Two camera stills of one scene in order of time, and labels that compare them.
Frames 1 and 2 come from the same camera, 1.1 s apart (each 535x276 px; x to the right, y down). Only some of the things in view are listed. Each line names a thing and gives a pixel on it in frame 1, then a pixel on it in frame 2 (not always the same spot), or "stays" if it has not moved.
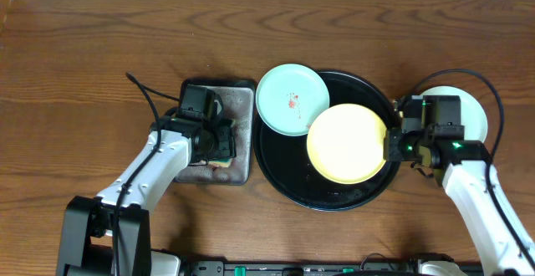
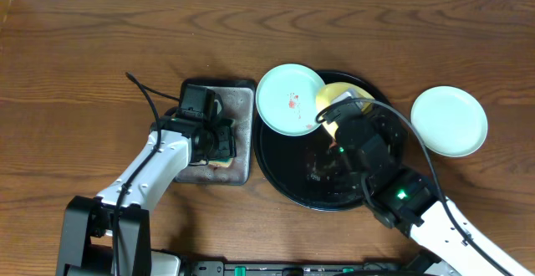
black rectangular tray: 237,98 stays
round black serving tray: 284,164 stays
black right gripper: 391,140 → 385,123
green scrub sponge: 225,162 stays
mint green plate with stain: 288,96 stays
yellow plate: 346,143 → 333,89
